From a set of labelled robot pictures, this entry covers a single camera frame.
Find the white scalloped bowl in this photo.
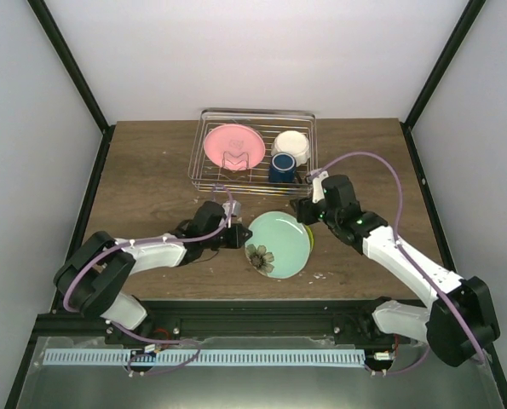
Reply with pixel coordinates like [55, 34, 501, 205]
[271, 130, 311, 166]

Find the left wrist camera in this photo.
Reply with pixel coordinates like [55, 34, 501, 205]
[222, 200, 241, 217]

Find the right black frame post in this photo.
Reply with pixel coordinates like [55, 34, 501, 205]
[401, 0, 487, 131]

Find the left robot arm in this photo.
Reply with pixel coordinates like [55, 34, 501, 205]
[54, 199, 252, 344]

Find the pink plate with woven pattern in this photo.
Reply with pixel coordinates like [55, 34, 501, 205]
[203, 124, 266, 171]

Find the metal wire dish rack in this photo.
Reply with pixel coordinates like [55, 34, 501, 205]
[188, 107, 318, 196]

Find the black frame post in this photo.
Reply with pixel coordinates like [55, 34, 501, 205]
[26, 0, 111, 134]
[401, 0, 487, 131]

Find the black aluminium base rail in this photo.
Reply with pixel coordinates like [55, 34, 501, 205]
[35, 299, 484, 346]

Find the dark blue mug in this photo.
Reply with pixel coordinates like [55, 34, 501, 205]
[268, 153, 297, 183]

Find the mint green flower plate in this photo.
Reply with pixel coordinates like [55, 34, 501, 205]
[245, 211, 311, 279]

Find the lime green small plate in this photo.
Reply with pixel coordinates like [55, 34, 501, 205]
[304, 225, 314, 253]

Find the light blue slotted cable duct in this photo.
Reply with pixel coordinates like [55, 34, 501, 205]
[42, 349, 366, 368]

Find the left black frame post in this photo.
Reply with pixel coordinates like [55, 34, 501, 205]
[26, 0, 111, 134]

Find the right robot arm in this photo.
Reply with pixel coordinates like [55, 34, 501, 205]
[291, 172, 500, 367]

